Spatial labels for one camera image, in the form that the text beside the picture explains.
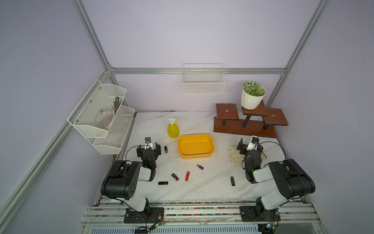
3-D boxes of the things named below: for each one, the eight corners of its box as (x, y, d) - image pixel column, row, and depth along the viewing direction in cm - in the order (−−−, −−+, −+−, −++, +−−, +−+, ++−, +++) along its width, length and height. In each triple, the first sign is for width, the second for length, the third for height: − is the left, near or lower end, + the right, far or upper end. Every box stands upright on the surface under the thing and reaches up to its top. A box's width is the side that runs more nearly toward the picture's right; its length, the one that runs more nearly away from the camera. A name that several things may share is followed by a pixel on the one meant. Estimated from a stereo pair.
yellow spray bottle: (168, 138, 107) (164, 123, 93) (168, 133, 110) (165, 117, 96) (178, 138, 107) (176, 123, 93) (179, 133, 110) (177, 117, 96)
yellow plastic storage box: (177, 159, 96) (176, 155, 92) (179, 136, 108) (178, 132, 104) (214, 159, 96) (215, 155, 92) (212, 136, 108) (212, 132, 104)
